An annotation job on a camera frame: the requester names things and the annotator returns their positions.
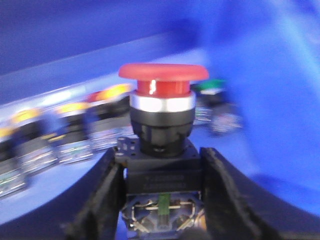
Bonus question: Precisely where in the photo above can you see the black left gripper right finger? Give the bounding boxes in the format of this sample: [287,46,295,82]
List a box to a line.
[200,147,281,240]

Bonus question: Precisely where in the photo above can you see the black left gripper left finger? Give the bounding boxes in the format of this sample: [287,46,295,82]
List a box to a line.
[64,148,125,240]

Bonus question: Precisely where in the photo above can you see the red mushroom push button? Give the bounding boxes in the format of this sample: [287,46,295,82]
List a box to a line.
[115,63,209,240]

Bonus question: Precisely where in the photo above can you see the yellow push button left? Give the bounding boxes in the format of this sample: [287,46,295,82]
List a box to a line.
[10,107,58,175]

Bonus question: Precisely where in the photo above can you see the yellow push button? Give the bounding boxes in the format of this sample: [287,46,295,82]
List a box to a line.
[10,107,58,175]
[48,101,95,166]

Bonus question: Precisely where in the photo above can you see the green push button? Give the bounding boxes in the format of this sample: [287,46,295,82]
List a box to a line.
[0,127,27,198]
[190,78,243,136]

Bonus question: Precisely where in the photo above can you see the yellow push button middle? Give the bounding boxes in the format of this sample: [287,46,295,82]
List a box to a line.
[48,101,95,166]

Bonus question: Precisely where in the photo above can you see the red push button right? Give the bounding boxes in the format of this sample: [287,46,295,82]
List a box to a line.
[87,83,135,152]

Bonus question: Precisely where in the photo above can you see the green push button far right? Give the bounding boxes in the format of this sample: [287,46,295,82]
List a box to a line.
[190,78,243,136]

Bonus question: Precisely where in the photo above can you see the blue plastic source bin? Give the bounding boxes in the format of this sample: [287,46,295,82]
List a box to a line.
[0,0,320,240]

